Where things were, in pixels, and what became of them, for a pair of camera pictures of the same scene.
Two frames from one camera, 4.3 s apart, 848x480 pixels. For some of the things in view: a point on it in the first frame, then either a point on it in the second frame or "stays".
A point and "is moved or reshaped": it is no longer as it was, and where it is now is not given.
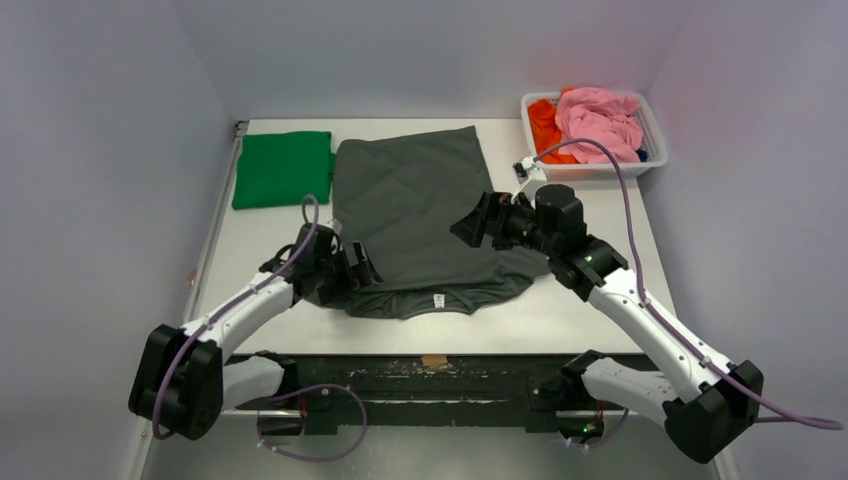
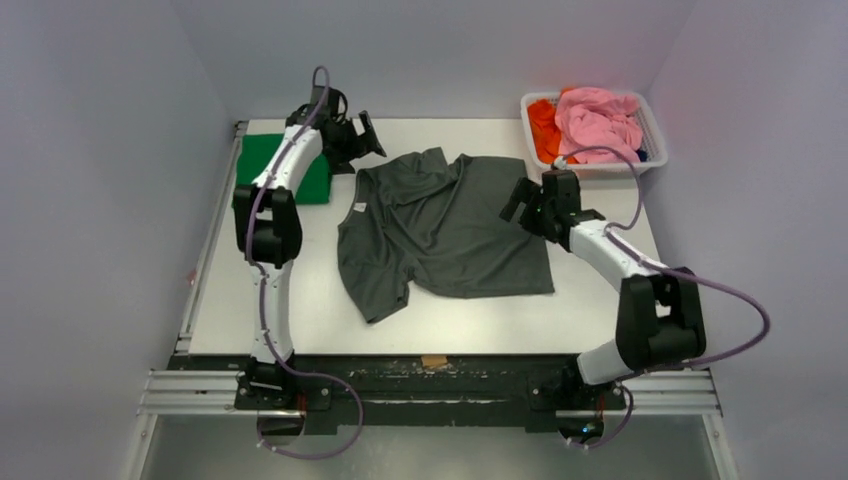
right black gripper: x=496 y=220 → x=529 y=204
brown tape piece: x=430 y=360 stays
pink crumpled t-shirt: x=605 y=117 stays
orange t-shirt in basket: x=545 y=131 stays
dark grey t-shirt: x=402 y=195 is moved or reshaped
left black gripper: x=351 y=266 → x=361 y=138
